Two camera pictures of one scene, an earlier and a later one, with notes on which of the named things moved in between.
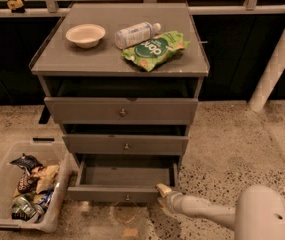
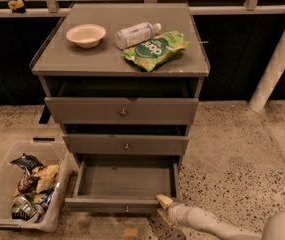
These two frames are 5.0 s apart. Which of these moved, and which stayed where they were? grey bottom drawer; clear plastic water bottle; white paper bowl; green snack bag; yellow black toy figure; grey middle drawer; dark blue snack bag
Moved: grey bottom drawer
Stayed: clear plastic water bottle; white paper bowl; dark blue snack bag; green snack bag; yellow black toy figure; grey middle drawer
